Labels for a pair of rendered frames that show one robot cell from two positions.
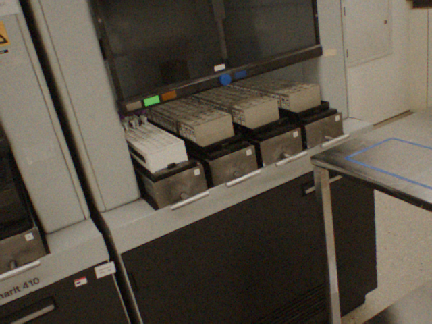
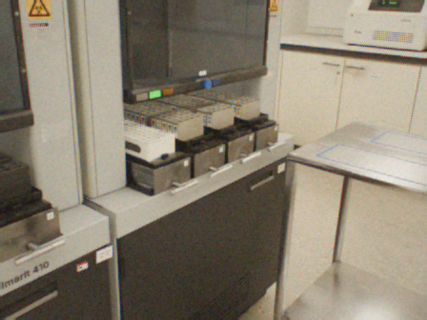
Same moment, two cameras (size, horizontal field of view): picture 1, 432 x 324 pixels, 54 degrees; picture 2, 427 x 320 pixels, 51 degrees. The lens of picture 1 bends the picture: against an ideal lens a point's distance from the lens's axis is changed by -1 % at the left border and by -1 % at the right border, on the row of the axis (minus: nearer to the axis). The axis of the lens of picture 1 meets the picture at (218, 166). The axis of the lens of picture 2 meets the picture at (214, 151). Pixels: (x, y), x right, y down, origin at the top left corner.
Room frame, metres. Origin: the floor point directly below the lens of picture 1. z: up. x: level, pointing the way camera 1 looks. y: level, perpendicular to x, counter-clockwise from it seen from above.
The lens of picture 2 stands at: (-0.06, 0.48, 1.23)
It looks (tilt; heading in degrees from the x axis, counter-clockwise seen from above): 20 degrees down; 333
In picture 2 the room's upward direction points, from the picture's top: 2 degrees clockwise
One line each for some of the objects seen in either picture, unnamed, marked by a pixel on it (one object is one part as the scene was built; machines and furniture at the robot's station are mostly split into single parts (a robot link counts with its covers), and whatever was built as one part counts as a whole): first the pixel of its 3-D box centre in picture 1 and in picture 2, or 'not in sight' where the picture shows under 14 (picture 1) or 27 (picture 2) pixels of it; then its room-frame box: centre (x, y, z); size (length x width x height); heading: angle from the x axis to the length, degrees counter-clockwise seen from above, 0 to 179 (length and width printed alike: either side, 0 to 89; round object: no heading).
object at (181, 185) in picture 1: (138, 152); (97, 145); (1.24, 0.23, 0.78); 0.73 x 0.14 x 0.09; 25
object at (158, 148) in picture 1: (148, 146); (126, 137); (1.12, 0.18, 0.83); 0.30 x 0.10 x 0.06; 25
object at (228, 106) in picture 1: (243, 109); (199, 112); (1.24, -0.11, 0.85); 0.12 x 0.02 x 0.06; 114
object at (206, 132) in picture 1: (212, 130); (188, 128); (1.09, 0.00, 0.85); 0.12 x 0.02 x 0.06; 115
